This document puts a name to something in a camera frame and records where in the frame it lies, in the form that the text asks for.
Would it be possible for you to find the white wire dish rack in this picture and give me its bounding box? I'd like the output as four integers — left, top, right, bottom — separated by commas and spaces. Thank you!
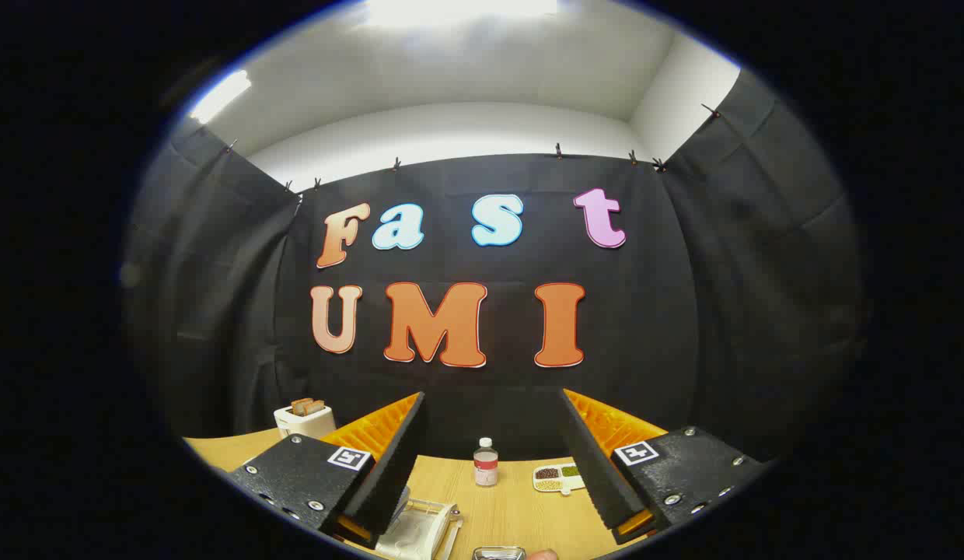
375, 498, 461, 560

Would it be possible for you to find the black backdrop cloth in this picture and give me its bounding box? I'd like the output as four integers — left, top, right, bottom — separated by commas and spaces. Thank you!
120, 70, 868, 467

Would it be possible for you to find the cream white toaster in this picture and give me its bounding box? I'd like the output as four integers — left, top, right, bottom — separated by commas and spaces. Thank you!
274, 404, 337, 440

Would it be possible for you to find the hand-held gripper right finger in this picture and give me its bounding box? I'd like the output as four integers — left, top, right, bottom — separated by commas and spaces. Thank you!
559, 387, 766, 545

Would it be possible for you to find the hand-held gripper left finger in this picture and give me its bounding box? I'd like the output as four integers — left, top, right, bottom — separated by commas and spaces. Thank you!
228, 391, 427, 547

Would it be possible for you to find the bright tube light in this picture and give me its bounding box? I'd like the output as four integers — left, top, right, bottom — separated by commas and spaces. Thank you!
188, 68, 253, 125

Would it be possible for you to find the clear bottle with red label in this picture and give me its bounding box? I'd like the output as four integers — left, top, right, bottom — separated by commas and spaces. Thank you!
473, 437, 499, 488

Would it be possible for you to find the white divided dish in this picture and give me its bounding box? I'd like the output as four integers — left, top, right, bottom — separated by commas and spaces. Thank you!
533, 463, 586, 495

